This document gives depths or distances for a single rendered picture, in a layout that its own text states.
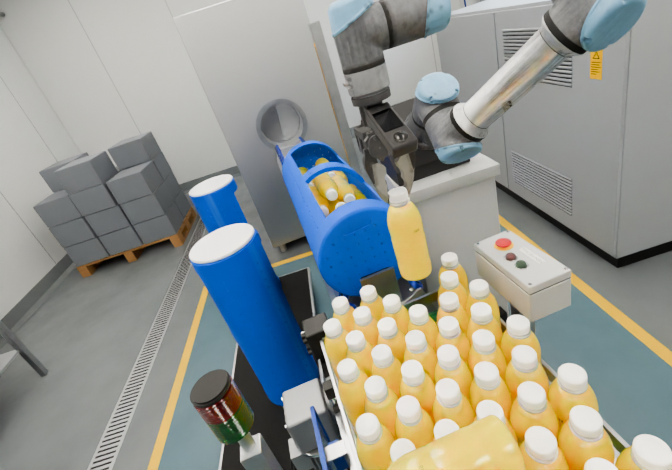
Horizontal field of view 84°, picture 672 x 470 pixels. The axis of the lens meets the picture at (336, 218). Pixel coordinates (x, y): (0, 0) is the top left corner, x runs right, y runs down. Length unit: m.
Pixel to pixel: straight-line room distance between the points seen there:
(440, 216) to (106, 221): 3.97
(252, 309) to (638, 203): 2.04
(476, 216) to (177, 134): 5.44
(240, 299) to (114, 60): 5.18
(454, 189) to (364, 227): 0.37
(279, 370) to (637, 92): 2.06
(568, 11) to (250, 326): 1.45
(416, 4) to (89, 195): 4.25
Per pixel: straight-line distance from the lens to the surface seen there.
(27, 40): 6.81
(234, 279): 1.53
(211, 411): 0.63
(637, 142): 2.35
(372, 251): 1.05
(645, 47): 2.22
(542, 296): 0.90
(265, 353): 1.77
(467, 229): 1.34
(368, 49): 0.66
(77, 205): 4.75
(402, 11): 0.68
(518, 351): 0.75
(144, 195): 4.44
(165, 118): 6.30
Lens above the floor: 1.67
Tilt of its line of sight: 27 degrees down
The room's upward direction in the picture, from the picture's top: 18 degrees counter-clockwise
